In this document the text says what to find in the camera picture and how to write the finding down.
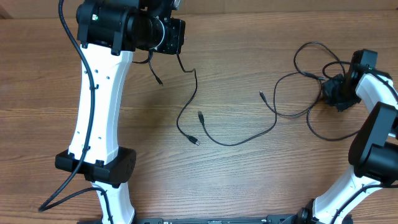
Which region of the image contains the thin black USB cable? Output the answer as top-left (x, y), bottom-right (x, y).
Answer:
top-left (132, 51), bottom-right (201, 146)

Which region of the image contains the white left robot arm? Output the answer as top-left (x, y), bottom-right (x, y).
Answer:
top-left (55, 0), bottom-right (185, 223)

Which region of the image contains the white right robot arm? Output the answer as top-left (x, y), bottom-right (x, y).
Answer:
top-left (286, 49), bottom-right (397, 223)

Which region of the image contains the cardboard back panel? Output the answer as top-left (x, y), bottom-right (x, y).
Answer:
top-left (1, 0), bottom-right (397, 19)

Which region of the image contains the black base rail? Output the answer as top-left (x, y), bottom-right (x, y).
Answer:
top-left (77, 213), bottom-right (299, 224)

